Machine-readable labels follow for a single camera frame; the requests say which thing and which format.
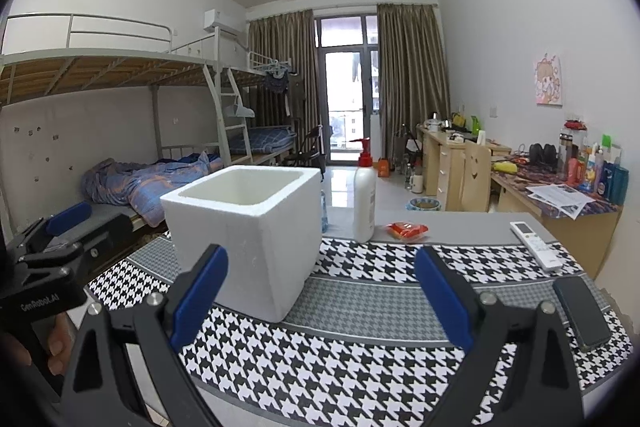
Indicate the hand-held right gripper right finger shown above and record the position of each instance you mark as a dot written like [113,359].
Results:
[445,302]

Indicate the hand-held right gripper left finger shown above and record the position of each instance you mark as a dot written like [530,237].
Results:
[200,297]

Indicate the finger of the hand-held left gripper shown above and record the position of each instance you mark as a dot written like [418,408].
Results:
[107,239]
[70,217]

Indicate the white foam box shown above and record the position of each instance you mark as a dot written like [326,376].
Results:
[240,247]

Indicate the person's left hand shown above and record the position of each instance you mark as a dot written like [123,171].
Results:
[62,342]

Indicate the blue crumpled blanket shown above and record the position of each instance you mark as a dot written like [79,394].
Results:
[145,182]

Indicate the red snack packet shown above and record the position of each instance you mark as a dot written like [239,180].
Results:
[407,231]

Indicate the round trash bin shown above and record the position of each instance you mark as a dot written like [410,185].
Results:
[424,204]

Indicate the houndstooth table mat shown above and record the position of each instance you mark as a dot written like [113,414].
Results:
[350,342]

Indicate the white remote control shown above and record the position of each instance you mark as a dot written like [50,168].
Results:
[535,244]

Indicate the white mug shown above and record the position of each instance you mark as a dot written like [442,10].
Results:
[417,184]

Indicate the white pump bottle red cap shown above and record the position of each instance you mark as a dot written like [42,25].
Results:
[364,207]

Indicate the light wooden chair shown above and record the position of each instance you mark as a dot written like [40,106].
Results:
[475,179]

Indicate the light wooden desk with drawers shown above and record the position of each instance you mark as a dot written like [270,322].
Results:
[445,167]

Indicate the black smartphone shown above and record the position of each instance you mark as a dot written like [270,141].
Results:
[582,312]

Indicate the orange jug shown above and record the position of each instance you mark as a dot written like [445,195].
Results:
[384,168]

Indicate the yellow object on desk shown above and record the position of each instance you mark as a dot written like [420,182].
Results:
[505,167]

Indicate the large white metal bunk bed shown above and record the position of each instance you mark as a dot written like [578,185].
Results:
[100,72]

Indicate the clear blue spray bottle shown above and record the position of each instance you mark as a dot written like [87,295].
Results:
[323,212]

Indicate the wooden desk with patterned cover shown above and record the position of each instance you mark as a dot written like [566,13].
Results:
[580,232]

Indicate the printed paper sheets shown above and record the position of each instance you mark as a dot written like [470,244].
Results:
[560,199]

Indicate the dark folded stand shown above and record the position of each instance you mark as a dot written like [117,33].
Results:
[407,147]

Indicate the blue checkered mattress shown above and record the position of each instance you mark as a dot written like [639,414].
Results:
[272,139]

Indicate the black headphones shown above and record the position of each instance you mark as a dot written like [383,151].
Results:
[542,154]

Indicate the white cooking pot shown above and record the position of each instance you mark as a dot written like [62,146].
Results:
[434,125]

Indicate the green bottle on desk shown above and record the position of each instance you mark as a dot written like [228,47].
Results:
[475,124]

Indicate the black folding chair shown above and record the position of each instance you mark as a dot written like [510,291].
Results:
[307,152]

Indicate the white hanging bag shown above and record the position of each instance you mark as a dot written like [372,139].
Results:
[242,112]

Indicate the cluster of toiletry bottles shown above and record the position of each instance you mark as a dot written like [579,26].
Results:
[595,167]

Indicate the brown curtain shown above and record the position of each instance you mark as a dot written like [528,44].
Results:
[412,77]
[282,82]

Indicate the dark blue hanging clothes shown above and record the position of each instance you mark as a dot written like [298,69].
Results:
[277,82]

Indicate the small white metal bunk bed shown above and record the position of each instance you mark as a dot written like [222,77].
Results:
[272,79]

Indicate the glass balcony door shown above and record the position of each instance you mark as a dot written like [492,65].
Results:
[342,92]

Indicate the white air conditioner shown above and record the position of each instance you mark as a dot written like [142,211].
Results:
[222,23]

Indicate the pink cartoon wall poster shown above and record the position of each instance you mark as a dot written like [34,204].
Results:
[548,79]

